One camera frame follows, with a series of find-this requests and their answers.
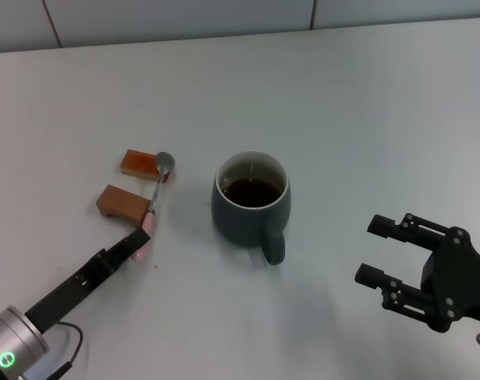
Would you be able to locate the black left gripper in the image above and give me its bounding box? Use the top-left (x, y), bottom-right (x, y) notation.
top-left (25, 229), bottom-right (152, 333)

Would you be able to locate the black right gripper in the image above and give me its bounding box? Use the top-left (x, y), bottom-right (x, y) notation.
top-left (354, 213), bottom-right (480, 333)

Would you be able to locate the pink handled metal spoon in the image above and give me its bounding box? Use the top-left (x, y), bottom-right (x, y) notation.
top-left (131, 151), bottom-right (177, 262)

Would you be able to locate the grey ceramic cup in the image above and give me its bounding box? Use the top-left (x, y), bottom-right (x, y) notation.
top-left (211, 149), bottom-right (292, 266)

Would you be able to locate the matte wooden spoon rest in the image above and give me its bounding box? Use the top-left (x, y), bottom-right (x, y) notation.
top-left (96, 184), bottom-right (152, 230)

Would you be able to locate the glossy flat wooden block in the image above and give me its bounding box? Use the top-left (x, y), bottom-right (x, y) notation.
top-left (119, 149), bottom-right (173, 184)

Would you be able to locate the dark coffee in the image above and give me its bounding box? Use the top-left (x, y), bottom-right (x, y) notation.
top-left (222, 177), bottom-right (283, 207)

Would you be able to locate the thin dark left arm cable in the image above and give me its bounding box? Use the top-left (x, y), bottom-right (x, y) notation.
top-left (20, 321), bottom-right (85, 380)

